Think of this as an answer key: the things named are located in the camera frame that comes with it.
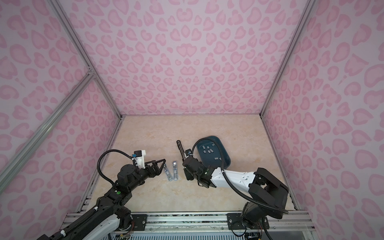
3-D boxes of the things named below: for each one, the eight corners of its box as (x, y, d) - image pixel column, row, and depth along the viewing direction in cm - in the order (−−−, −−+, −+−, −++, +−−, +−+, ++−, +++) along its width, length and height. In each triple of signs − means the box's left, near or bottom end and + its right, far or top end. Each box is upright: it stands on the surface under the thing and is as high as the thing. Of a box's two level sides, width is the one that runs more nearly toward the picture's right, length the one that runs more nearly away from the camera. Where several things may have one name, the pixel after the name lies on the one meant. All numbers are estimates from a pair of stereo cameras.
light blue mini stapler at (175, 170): (173, 181, 89) (172, 179, 86) (173, 163, 96) (172, 161, 94) (177, 180, 89) (177, 178, 87) (177, 163, 96) (176, 161, 94)
